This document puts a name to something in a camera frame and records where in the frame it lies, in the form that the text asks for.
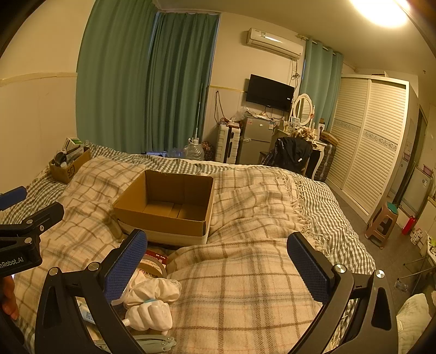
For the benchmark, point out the clear plastic bag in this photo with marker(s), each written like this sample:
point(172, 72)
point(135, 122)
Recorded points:
point(243, 115)

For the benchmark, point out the white hand-shaped toy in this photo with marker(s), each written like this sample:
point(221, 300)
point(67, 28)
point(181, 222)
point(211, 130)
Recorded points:
point(150, 316)

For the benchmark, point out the white pole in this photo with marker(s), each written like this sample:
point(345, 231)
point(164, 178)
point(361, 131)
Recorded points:
point(198, 112)

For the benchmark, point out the white cloth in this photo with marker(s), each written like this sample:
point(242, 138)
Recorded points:
point(160, 289)

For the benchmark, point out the black round lid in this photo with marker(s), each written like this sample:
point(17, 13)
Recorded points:
point(59, 157)

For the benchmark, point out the dark patterned bag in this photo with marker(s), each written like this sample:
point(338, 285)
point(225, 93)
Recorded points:
point(208, 151)

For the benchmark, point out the white tape roll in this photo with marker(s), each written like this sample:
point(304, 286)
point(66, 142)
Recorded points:
point(153, 269)

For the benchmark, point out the green white carton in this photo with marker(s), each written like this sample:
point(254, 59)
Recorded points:
point(74, 142)

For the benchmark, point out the red fire extinguisher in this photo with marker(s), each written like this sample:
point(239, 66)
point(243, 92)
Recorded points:
point(408, 225)

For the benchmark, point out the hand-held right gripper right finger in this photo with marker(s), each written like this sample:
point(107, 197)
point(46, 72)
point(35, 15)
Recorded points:
point(306, 269)

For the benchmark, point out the silver fridge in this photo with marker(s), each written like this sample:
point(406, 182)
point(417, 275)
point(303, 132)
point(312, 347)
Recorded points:
point(255, 143)

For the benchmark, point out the blonde wig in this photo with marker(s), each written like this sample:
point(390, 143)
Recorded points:
point(305, 134)

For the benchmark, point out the brown plastic stool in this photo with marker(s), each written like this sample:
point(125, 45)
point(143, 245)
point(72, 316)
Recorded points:
point(383, 221)

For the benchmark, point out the white oval mirror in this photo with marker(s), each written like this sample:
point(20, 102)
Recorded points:
point(303, 109)

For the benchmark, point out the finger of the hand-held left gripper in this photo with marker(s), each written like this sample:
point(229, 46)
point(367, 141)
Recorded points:
point(13, 197)
point(44, 214)

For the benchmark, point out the person's left hand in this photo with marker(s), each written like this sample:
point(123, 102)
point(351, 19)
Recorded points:
point(8, 296)

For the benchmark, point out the metal folding rack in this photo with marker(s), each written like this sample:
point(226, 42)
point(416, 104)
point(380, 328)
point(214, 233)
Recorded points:
point(414, 272)

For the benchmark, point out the white appliance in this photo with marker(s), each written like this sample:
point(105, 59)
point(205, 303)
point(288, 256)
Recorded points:
point(420, 190)

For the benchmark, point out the wide green curtain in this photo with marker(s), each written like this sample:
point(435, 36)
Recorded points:
point(115, 75)

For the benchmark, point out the white suitcase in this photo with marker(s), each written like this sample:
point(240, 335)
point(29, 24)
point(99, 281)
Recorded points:
point(228, 144)

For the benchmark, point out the narrow green curtain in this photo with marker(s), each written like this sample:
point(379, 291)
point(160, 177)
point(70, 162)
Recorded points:
point(323, 88)

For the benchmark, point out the small cardboard box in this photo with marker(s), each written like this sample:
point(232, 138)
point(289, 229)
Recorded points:
point(70, 168)

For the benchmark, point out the dark red box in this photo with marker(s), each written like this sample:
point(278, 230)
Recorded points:
point(156, 256)

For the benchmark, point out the brown suitcase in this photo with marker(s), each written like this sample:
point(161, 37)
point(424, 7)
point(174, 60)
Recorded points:
point(326, 160)

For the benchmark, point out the black wall television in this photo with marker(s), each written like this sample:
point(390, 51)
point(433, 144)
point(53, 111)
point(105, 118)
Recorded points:
point(269, 91)

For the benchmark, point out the white air conditioner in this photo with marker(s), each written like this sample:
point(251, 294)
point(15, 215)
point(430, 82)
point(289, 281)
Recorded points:
point(272, 42)

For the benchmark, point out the clear water jug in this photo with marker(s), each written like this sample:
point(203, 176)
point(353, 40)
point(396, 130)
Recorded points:
point(193, 151)

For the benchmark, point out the white louvred wardrobe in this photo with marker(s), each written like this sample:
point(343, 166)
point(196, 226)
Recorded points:
point(368, 143)

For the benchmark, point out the large cardboard box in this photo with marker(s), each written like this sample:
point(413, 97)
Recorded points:
point(163, 221)

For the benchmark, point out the black jacket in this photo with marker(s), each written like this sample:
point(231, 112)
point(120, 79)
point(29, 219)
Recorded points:
point(293, 153)

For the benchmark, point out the ceiling lamp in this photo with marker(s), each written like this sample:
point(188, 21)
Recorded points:
point(381, 10)

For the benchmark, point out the beige plaid blanket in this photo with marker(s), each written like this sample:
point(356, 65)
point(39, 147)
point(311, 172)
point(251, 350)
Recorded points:
point(238, 289)

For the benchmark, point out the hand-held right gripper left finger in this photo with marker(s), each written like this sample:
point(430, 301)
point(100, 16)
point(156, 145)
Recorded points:
point(126, 262)

